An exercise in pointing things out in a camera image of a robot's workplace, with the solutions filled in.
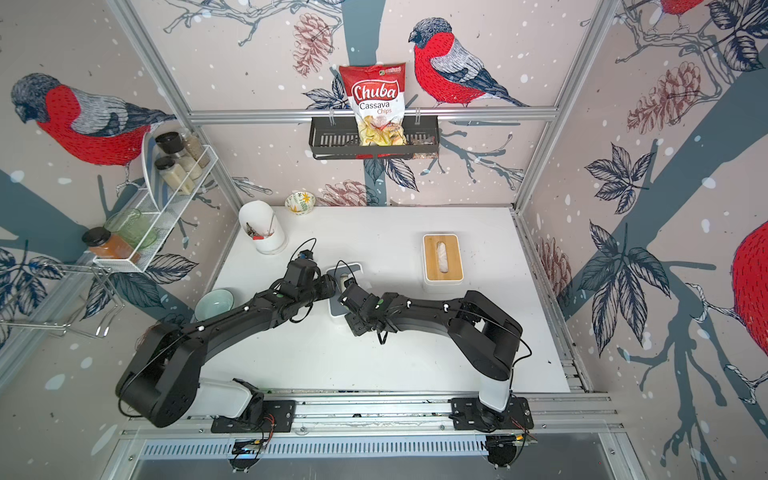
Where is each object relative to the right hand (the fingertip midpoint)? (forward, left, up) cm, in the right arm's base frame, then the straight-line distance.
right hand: (360, 314), depth 88 cm
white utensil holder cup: (+28, +38, +10) cm, 48 cm away
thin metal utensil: (+25, +34, +6) cm, 43 cm away
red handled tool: (+25, +40, +7) cm, 48 cm away
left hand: (+9, +8, +6) cm, 14 cm away
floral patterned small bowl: (+49, +31, -1) cm, 58 cm away
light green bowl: (+2, +47, 0) cm, 47 cm away
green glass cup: (+6, +54, +31) cm, 63 cm away
